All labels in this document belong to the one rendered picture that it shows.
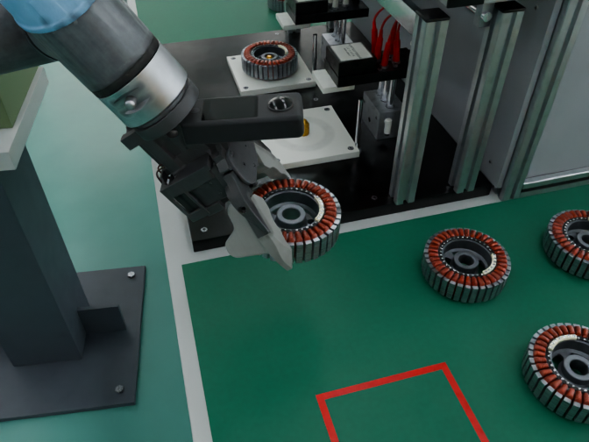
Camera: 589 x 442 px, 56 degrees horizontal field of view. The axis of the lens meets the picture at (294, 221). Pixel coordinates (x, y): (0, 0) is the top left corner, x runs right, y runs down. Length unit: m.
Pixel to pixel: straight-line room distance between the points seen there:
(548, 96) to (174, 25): 0.92
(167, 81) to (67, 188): 1.75
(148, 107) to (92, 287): 1.34
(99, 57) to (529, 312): 0.58
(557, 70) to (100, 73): 0.57
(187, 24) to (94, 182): 0.95
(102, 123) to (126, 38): 2.08
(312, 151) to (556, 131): 0.37
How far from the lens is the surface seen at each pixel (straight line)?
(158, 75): 0.50
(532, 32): 0.81
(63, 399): 1.60
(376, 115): 0.96
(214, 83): 1.14
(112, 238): 1.97
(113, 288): 1.79
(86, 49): 0.49
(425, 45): 0.71
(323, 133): 0.96
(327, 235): 0.59
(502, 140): 0.88
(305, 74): 1.14
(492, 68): 0.78
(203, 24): 1.45
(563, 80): 0.86
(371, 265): 0.78
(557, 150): 0.94
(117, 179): 2.22
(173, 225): 0.85
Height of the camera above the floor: 1.31
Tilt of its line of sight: 43 degrees down
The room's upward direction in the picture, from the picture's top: straight up
